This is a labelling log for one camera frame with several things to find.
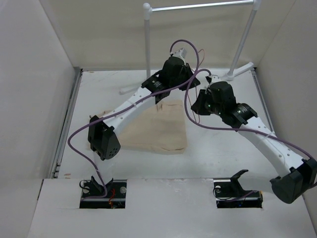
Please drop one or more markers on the white clothes rack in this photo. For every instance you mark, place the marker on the white clothes rack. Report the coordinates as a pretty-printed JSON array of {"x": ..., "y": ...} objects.
[{"x": 148, "y": 28}]

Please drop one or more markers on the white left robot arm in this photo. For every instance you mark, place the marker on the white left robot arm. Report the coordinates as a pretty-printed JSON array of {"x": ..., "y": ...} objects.
[{"x": 103, "y": 136}]

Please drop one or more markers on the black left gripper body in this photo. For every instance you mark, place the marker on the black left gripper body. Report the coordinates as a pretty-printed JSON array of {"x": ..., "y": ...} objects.
[{"x": 184, "y": 73}]

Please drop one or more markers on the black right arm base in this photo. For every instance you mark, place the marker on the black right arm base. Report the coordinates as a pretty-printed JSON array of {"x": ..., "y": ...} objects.
[{"x": 229, "y": 193}]

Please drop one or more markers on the pink wire hanger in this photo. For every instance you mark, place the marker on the pink wire hanger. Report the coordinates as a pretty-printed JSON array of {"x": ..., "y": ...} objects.
[{"x": 196, "y": 90}]

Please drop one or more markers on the beige cargo trousers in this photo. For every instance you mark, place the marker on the beige cargo trousers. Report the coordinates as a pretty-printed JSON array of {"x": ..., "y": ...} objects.
[{"x": 159, "y": 129}]

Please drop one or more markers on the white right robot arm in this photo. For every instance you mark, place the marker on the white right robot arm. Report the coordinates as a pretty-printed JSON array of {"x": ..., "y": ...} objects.
[{"x": 296, "y": 175}]

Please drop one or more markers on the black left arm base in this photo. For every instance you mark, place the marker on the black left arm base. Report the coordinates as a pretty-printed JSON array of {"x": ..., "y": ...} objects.
[{"x": 94, "y": 196}]

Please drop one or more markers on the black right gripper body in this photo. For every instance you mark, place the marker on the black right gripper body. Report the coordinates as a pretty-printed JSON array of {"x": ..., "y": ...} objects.
[{"x": 206, "y": 105}]

